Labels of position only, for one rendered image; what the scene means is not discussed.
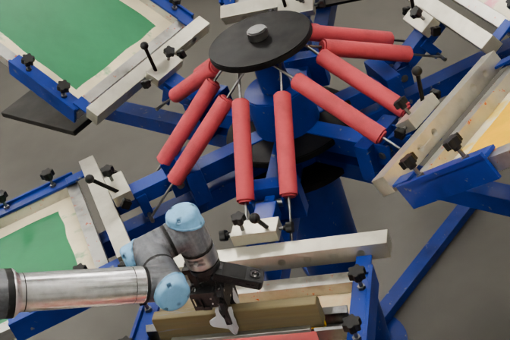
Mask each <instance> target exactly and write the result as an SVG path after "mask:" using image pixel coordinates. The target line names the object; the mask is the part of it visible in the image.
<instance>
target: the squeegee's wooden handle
mask: <svg viewBox="0 0 510 340"><path fill-rule="evenodd" d="M228 306H229V307H232V309H233V314H234V317H235V319H236V321H237V324H238V326H239V329H238V332H240V331H249V330H258V329H274V328H282V327H291V326H307V325H311V328H314V327H323V326H324V323H325V315H324V312H323V309H322V306H321V304H320V300H319V298H318V297H317V296H309V297H294V298H286V299H278V300H270V301H255V302H247V303H239V304H228ZM215 309H216V307H213V308H212V310H198V311H195V309H194V308H187V309H179V310H173V311H166V310H164V311H156V312H154V314H153V318H152V322H153V325H154V326H155V328H156V331H157V332H158V334H159V337H160V338H161V340H171V339H172V338H173V337H181V336H190V335H206V334H215V333H223V332H231V331H230V330H229V329H224V328H217V327H213V326H211V325H210V323H209V321H210V320H211V319H212V318H214V317H215V316H216V313H215Z"/></svg>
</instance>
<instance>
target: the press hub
mask: <svg viewBox="0 0 510 340"><path fill-rule="evenodd" d="M312 32H313V28H312V25H311V22H310V19H309V18H308V17H307V16H305V15H304V14H301V13H299V12H296V11H270V12H265V13H262V14H257V15H254V16H252V17H248V18H246V19H243V20H241V21H239V22H237V23H236V24H233V25H232V26H230V27H229V28H227V29H226V30H224V31H223V32H222V33H220V34H219V35H218V36H217V37H216V39H215V40H214V41H213V43H212V45H211V46H210V48H209V59H210V61H211V63H212V65H213V66H214V67H215V68H217V69H219V70H220V71H225V72H228V73H248V72H254V71H255V74H256V76H257V78H256V80H254V81H253V82H252V83H251V84H250V85H249V86H248V88H247V89H246V90H245V93H244V98H245V99H247V100H248V101H249V104H250V115H251V118H252V120H253V121H251V122H250V131H251V133H253V132H254V131H257V133H258V135H259V136H260V137H262V138H263V140H262V141H260V142H258V143H255V144H254V145H252V159H253V167H255V168H268V167H269V161H270V158H271V154H272V148H273V145H274V141H276V138H275V115H274V102H273V95H274V94H275V93H276V92H278V91H280V79H279V70H277V69H276V68H274V67H273V66H274V65H277V66H279V63H282V70H284V71H286V72H287V73H289V74H290V75H291V76H294V75H296V74H299V73H302V74H304V75H305V76H307V74H306V73H304V72H303V71H301V70H298V69H294V68H285V64H284V61H285V60H287V59H289V58H290V57H292V56H293V55H295V54H296V53H298V52H299V51H300V50H302V48H303V47H305V45H306V44H307V43H308V41H309V40H310V38H311V35H312ZM291 80H292V79H291V78H290V77H288V76H287V75H285V74H283V73H282V83H283V90H284V91H288V92H289V93H290V94H291V106H292V117H293V128H294V149H295V160H296V166H298V165H302V166H303V168H304V169H303V173H302V177H301V185H302V188H303V189H304V193H305V196H306V198H307V202H308V205H309V207H308V212H307V216H306V217H301V218H300V222H299V227H298V231H297V239H296V240H297V241H298V240H304V239H311V238H323V237H329V236H336V235H347V234H353V233H357V229H356V227H355V224H354V220H353V217H352V214H351V211H350V207H349V205H348V201H347V198H346V196H345V191H344V188H343V186H342V182H341V179H340V176H342V175H343V174H344V170H343V168H340V167H336V166H333V165H327V164H323V163H320V162H316V160H315V158H314V157H316V156H318V155H320V154H321V153H324V152H325V151H327V150H328V149H330V148H331V147H332V146H334V145H335V141H334V140H333V139H332V138H328V137H322V136H318V135H314V134H308V133H307V131H308V130H310V129H311V128H312V127H313V126H314V125H315V124H316V122H317V121H322V122H327V123H331V124H338V125H342V126H346V127H349V126H348V125H346V124H345V123H344V122H342V121H340V120H339V119H337V118H336V117H335V116H333V115H331V114H330V113H328V112H327V111H324V112H321V113H319V109H318V107H317V104H315V103H314V102H312V101H310V100H309V99H308V98H306V97H305V96H303V95H301V94H300V93H299V92H297V91H296V90H294V89H292V88H291ZM355 263H356V261H354V262H347V263H335V264H328V265H321V266H308V267H307V271H308V272H309V275H310V276H312V275H325V274H332V273H339V272H349V271H348V268H349V267H353V266H354V265H355ZM375 340H408V335H407V332H406V330H405V328H404V326H403V325H402V324H401V322H400V321H399V320H397V319H396V318H394V317H393V318H391V320H390V321H389V323H388V324H387V325H386V320H385V317H384V315H383V311H382V308H381V305H380V302H379V298H378V306H377V317H376V337H375Z"/></svg>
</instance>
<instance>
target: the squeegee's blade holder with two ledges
mask: <svg viewBox="0 0 510 340"><path fill-rule="evenodd" d="M311 329H312V328H311V325H307V326H291V327H282V328H274V329H258V330H249V331H240V332H238V334H237V335H234V334H233V333H232V332H223V333H215V334H206V335H190V336H181V337H173V338H172V339H171V340H224V339H233V338H249V337H258V336H268V335H284V334H293V333H302V332H311Z"/></svg>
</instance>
